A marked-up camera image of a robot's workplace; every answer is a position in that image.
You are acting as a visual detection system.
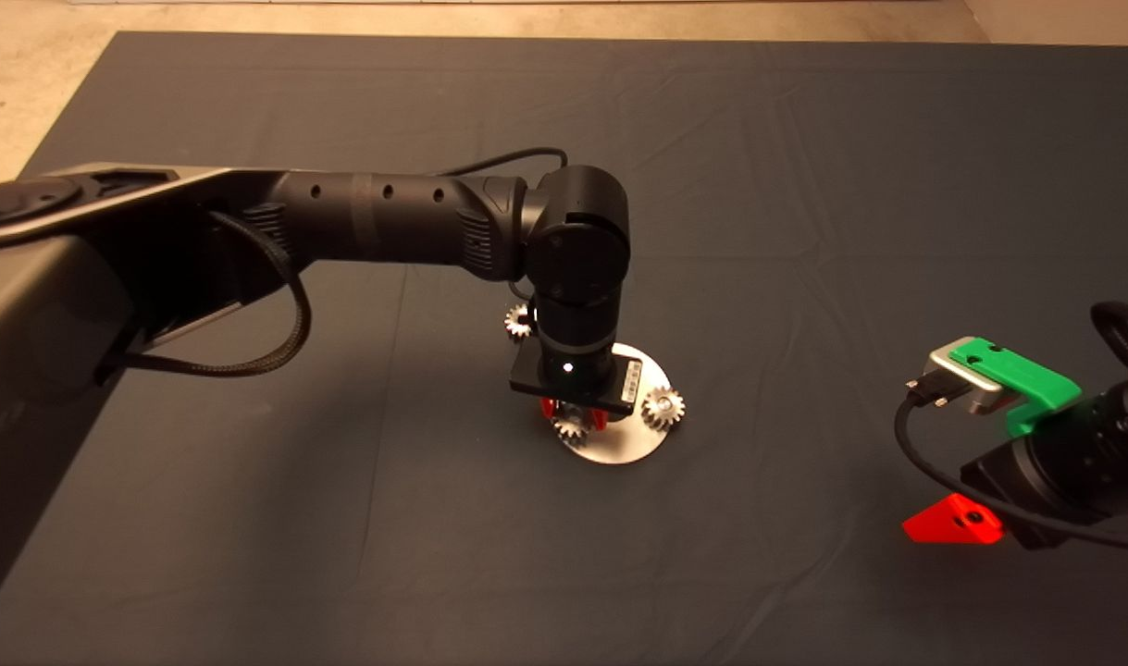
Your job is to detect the black camera cable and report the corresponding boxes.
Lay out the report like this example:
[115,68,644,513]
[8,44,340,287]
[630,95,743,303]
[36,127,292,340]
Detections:
[894,379,1128,554]
[439,146,572,179]

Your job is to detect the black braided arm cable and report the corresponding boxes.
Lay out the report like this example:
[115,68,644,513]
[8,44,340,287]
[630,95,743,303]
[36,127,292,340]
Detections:
[119,211,313,378]
[1089,301,1128,366]

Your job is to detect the green right camera mount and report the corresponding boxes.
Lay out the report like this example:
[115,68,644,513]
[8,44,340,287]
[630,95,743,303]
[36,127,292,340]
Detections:
[949,338,1083,438]

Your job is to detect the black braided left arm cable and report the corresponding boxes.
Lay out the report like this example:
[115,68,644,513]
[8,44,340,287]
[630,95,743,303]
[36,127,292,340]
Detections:
[119,211,313,378]

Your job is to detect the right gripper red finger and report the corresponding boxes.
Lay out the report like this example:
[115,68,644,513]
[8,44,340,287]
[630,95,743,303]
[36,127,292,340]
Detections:
[902,493,1004,545]

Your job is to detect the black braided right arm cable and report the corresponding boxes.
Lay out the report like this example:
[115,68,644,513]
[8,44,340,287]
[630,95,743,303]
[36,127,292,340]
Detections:
[1089,301,1128,366]

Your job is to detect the round metal carrier plate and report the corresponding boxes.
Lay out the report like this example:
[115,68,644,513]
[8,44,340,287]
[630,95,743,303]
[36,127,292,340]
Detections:
[564,344,673,465]

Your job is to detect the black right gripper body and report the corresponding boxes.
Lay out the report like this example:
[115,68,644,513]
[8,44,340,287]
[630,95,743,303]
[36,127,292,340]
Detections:
[960,398,1124,551]

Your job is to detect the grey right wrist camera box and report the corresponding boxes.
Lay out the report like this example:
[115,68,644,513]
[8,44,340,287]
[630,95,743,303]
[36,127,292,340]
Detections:
[926,338,1004,417]

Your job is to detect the dark grey table cloth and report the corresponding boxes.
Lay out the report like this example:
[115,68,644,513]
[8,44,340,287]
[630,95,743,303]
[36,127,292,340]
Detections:
[0,28,1128,666]

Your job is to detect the black left camera cable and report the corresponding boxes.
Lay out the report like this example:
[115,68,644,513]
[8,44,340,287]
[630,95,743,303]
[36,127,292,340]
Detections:
[439,146,572,179]

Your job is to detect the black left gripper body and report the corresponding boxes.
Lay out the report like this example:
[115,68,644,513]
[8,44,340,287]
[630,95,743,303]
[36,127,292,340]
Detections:
[510,335,643,415]

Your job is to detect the black right camera cable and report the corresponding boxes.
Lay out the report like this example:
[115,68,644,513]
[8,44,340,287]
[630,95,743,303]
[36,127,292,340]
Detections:
[894,379,1128,554]

